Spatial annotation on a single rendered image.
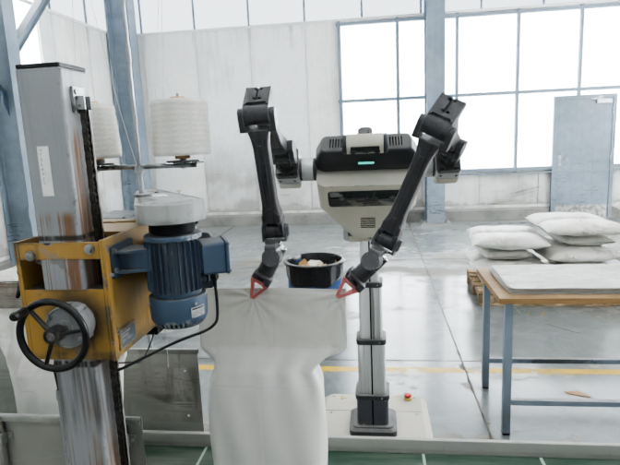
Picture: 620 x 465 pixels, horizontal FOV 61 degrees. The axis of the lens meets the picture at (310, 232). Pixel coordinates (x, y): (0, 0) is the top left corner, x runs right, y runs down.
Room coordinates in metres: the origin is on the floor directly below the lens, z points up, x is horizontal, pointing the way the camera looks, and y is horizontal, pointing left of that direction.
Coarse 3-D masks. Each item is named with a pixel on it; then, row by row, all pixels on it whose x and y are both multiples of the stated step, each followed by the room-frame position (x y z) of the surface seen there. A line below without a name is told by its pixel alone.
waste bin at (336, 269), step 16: (288, 256) 4.07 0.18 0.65; (304, 256) 4.17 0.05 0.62; (320, 256) 4.18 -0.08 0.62; (336, 256) 4.08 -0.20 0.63; (288, 272) 3.87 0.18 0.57; (304, 272) 3.74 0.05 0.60; (320, 272) 3.73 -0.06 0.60; (336, 272) 3.80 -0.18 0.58; (304, 288) 3.76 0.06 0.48; (320, 288) 3.75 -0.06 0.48; (336, 288) 3.81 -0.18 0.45
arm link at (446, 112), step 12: (444, 96) 1.50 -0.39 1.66; (432, 108) 1.48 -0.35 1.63; (444, 108) 1.48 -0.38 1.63; (456, 108) 1.47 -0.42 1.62; (432, 120) 1.46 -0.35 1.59; (444, 120) 1.46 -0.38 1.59; (456, 120) 1.47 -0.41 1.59; (432, 132) 1.46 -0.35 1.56; (444, 132) 1.44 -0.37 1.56; (456, 144) 1.76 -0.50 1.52; (456, 156) 1.79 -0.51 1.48
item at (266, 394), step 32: (256, 288) 1.68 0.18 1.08; (288, 288) 1.67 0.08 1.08; (224, 320) 1.70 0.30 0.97; (256, 320) 1.69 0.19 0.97; (288, 320) 1.66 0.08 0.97; (320, 320) 1.65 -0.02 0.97; (224, 352) 1.68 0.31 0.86; (256, 352) 1.67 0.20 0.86; (288, 352) 1.65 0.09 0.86; (320, 352) 1.64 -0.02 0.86; (224, 384) 1.63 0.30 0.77; (256, 384) 1.60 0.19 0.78; (288, 384) 1.59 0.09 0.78; (320, 384) 1.63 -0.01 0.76; (224, 416) 1.62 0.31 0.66; (256, 416) 1.60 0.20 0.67; (288, 416) 1.58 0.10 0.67; (320, 416) 1.60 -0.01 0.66; (224, 448) 1.63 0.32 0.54; (256, 448) 1.60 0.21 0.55; (288, 448) 1.58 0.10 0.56; (320, 448) 1.60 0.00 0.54
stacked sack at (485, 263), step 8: (472, 264) 4.82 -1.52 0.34; (480, 264) 4.70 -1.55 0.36; (488, 264) 4.64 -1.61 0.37; (496, 264) 4.61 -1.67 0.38; (504, 264) 4.58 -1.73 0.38; (512, 264) 4.57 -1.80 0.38; (520, 264) 4.56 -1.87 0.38; (528, 264) 4.55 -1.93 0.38; (536, 264) 4.55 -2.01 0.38; (544, 264) 4.65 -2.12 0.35
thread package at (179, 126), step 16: (176, 96) 1.50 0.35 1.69; (160, 112) 1.44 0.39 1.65; (176, 112) 1.44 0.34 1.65; (192, 112) 1.45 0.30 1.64; (208, 112) 1.55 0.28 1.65; (160, 128) 1.45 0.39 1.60; (176, 128) 1.44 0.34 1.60; (192, 128) 1.45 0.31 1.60; (208, 128) 1.51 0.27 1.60; (160, 144) 1.45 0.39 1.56; (176, 144) 1.43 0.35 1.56; (192, 144) 1.45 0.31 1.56; (208, 144) 1.49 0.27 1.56
